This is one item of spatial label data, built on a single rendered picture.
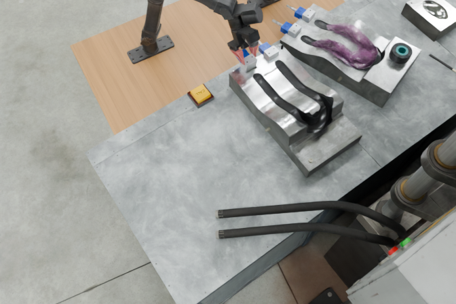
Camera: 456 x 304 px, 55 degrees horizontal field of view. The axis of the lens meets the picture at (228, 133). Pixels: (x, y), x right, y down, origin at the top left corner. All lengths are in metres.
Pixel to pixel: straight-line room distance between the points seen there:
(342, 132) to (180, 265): 0.76
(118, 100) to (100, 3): 1.60
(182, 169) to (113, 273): 0.93
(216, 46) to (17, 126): 1.46
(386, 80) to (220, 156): 0.70
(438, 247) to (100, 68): 1.47
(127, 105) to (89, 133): 0.95
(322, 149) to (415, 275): 0.82
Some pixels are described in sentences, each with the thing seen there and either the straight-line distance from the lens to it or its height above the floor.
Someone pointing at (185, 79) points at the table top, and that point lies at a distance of 1.85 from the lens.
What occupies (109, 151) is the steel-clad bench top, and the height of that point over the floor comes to 0.80.
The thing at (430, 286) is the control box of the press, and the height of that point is 1.47.
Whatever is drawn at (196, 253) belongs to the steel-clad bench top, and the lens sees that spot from 1.55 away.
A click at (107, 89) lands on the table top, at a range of 1.88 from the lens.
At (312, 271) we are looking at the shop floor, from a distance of 2.38.
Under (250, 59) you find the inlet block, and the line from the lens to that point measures 1.72.
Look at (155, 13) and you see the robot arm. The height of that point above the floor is 1.06.
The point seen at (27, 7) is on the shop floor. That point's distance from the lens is 3.51.
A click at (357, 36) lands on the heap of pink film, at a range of 1.91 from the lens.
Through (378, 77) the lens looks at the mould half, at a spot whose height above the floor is 0.91.
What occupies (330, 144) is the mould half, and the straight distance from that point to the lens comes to 1.66.
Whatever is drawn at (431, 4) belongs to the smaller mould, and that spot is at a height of 0.86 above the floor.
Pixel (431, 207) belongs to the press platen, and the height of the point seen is 1.04.
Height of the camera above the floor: 2.31
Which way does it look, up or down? 62 degrees down
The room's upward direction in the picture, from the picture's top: 1 degrees counter-clockwise
